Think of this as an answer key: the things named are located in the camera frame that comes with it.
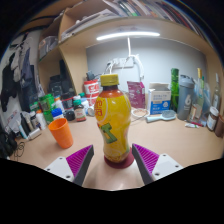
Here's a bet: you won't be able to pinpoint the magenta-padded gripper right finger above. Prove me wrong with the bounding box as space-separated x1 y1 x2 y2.
131 143 184 186

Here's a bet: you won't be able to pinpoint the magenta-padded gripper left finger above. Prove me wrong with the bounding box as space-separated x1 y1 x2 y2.
43 144 95 187

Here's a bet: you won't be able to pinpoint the yellow drink bottle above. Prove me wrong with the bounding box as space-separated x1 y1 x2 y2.
94 73 132 164

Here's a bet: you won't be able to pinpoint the flat round red coaster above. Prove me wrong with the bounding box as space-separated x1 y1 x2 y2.
103 151 135 169

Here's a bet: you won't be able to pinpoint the orange plastic cup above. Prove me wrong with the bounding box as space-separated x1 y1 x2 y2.
48 117 74 150

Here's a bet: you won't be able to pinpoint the light blue hairbrush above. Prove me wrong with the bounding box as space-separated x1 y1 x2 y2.
145 109 177 124

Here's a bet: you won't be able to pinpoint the brown bottle with green cap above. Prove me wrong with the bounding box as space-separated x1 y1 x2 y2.
72 99 88 123

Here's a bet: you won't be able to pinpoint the white bottle with blue lid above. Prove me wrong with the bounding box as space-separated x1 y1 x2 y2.
50 107 65 122

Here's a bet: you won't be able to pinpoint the white and blue carton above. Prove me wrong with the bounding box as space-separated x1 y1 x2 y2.
147 82 172 116

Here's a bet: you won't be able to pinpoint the green plastic bottle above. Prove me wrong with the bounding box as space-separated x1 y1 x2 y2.
39 93 56 124

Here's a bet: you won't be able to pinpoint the magenta pouch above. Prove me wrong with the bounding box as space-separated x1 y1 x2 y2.
126 80 146 110

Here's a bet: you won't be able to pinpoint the red and white canister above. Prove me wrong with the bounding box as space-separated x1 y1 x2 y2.
83 79 100 107

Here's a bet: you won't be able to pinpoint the grey shaker bottle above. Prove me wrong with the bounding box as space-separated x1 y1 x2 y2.
176 74 196 121

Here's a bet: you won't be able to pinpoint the green glass bottle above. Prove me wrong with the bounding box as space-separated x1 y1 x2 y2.
170 68 180 113

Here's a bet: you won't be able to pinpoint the white-lidded brown jar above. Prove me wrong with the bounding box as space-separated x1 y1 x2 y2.
206 105 220 132

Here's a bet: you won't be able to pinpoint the black box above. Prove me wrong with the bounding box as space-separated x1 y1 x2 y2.
49 75 65 98

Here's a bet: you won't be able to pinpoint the brown mug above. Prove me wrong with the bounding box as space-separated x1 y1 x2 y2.
214 114 224 138

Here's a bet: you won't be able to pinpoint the clear bottle with yellow cap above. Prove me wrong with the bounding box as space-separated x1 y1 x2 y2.
195 67 205 114

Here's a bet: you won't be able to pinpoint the tall clear glass bottle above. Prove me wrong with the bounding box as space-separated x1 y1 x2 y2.
211 72 222 111

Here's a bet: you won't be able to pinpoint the hanging clothes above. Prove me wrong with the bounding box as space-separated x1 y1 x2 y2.
0 33 38 114

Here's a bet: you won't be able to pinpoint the white power strip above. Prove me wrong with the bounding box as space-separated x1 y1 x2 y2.
106 57 135 70

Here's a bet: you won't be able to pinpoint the white desk lamp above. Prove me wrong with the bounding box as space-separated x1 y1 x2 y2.
96 30 161 83

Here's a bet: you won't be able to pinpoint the wooden shelf unit with books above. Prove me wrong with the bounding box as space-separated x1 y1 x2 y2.
36 0 224 114

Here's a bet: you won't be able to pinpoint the black coiled cable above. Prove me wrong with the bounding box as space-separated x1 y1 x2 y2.
13 141 27 159

